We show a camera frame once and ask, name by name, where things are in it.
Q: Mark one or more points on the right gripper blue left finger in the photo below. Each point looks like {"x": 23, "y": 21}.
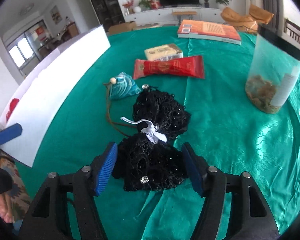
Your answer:
{"x": 47, "y": 216}

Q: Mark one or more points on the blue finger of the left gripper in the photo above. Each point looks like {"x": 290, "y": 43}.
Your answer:
{"x": 10, "y": 133}

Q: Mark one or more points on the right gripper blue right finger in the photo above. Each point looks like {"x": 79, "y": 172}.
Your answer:
{"x": 250, "y": 214}

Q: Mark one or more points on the black lace hair scrunchies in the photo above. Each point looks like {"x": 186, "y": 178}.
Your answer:
{"x": 147, "y": 160}

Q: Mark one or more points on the teal sachet with cord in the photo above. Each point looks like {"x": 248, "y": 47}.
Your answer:
{"x": 119, "y": 87}

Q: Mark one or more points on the gold tissue pack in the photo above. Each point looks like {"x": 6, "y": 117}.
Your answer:
{"x": 164, "y": 53}

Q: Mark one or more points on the red tissue pack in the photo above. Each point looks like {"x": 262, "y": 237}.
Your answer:
{"x": 187, "y": 66}

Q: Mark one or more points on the red yarn ball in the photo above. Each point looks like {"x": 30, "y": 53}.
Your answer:
{"x": 12, "y": 106}

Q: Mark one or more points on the person's left hand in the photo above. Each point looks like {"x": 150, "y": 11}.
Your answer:
{"x": 6, "y": 208}

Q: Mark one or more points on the white cardboard box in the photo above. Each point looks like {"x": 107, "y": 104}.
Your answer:
{"x": 45, "y": 89}

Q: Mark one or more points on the green satin tablecloth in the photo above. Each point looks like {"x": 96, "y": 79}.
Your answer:
{"x": 225, "y": 128}

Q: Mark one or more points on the dark dining table set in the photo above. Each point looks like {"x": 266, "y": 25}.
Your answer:
{"x": 49, "y": 44}

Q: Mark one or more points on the brown cardboard box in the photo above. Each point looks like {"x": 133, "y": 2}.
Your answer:
{"x": 122, "y": 27}

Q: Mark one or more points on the black display cabinet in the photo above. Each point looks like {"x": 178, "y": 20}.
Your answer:
{"x": 108, "y": 12}

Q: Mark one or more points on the clear jar black lid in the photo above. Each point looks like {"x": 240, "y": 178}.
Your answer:
{"x": 274, "y": 70}

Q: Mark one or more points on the red flower vase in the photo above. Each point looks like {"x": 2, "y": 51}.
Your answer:
{"x": 130, "y": 7}

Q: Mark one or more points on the white tv cabinet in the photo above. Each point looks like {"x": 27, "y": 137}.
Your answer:
{"x": 164, "y": 16}

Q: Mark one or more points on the small wooden bench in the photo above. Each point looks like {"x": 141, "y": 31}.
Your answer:
{"x": 180, "y": 14}

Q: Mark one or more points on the wooden dining chair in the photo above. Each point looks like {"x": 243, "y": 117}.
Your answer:
{"x": 293, "y": 30}

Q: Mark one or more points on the orange paperback book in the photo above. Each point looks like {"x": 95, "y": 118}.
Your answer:
{"x": 208, "y": 31}

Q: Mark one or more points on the orange lounge chair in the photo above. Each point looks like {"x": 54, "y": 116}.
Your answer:
{"x": 246, "y": 23}

